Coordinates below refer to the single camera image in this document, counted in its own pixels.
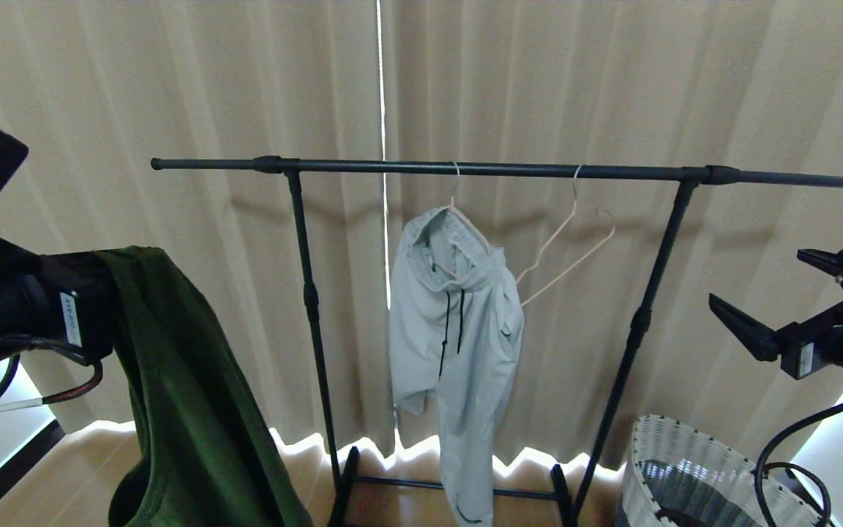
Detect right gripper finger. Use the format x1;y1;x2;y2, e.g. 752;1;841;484
708;293;785;364
797;249;843;280

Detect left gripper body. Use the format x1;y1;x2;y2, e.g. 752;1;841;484
0;231;119;367

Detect green garment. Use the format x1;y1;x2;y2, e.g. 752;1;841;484
96;247;312;527

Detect pale grey shorts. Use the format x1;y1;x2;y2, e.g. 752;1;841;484
389;206;525;526

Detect pink clothes hanger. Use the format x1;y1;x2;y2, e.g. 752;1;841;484
432;161;495;279
515;165;616;307

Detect white laundry basket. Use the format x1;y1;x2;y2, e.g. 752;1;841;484
621;415;832;527

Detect black clothes rack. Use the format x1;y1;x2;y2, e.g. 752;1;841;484
151;155;843;527

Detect beige curtain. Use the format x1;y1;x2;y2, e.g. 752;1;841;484
0;0;843;469

